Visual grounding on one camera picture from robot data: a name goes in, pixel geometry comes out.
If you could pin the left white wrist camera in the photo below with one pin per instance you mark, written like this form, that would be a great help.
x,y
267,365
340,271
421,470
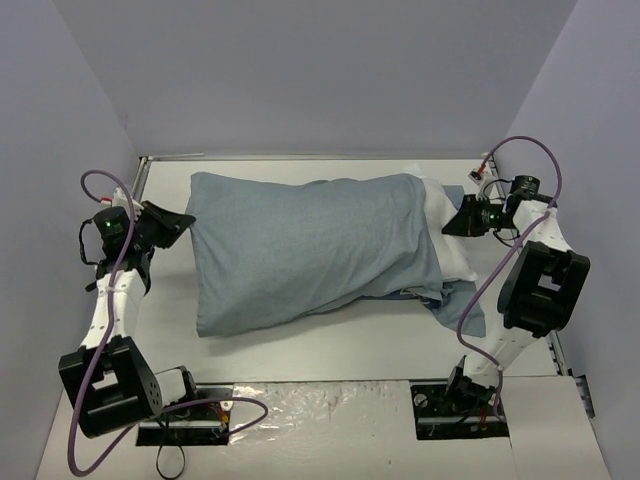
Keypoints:
x,y
121,197

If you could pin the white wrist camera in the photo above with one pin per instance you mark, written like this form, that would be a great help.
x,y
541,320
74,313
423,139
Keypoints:
x,y
485,180
121,197

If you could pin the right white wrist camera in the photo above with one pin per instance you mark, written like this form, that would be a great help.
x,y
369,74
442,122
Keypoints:
x,y
485,180

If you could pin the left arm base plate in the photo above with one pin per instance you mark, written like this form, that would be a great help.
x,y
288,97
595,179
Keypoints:
x,y
202,425

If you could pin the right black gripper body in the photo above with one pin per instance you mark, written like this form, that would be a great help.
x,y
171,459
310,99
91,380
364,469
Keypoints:
x,y
470,216

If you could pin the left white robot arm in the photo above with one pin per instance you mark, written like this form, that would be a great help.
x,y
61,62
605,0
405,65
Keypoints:
x,y
107,378

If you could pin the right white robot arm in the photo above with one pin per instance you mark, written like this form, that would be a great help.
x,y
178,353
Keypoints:
x,y
537,297

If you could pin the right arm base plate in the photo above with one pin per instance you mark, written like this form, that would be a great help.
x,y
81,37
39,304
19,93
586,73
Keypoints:
x,y
438,418

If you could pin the blue pillowcase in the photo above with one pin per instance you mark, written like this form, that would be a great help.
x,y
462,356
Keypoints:
x,y
267,253

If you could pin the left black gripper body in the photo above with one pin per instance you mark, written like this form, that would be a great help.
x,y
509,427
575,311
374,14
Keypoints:
x,y
161,225

